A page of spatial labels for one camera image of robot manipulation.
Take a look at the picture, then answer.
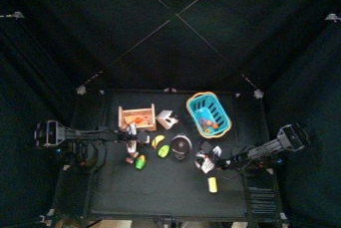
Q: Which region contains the brown toy food piece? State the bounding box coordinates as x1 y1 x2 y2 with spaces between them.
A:
125 151 140 164

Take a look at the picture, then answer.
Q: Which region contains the wooden board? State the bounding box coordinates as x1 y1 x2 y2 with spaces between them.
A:
117 103 159 132

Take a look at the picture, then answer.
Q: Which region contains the orange toy food piece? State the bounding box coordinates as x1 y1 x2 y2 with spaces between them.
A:
132 115 149 126

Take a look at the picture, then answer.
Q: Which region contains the green toy corn cob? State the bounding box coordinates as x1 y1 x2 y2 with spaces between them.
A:
135 154 148 171

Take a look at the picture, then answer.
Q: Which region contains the yellow toy banana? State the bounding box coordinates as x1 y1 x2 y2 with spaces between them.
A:
151 133 167 149

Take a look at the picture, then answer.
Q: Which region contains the yellow toy block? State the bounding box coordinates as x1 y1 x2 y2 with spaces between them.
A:
206 176 219 194

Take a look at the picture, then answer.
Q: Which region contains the black toy pot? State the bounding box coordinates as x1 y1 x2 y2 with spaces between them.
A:
169 132 192 161

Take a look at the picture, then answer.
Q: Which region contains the green toy lime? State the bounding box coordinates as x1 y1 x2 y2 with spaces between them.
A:
157 144 171 159

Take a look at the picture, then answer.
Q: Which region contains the teal basket with orange rim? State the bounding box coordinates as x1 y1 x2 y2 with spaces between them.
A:
184 91 232 139

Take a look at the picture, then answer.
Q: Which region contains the white printed table label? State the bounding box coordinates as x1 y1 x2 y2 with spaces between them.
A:
246 185 279 216

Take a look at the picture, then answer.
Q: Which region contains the thin diagonal frame wire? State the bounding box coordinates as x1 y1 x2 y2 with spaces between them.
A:
80 0 236 89
123 0 259 91

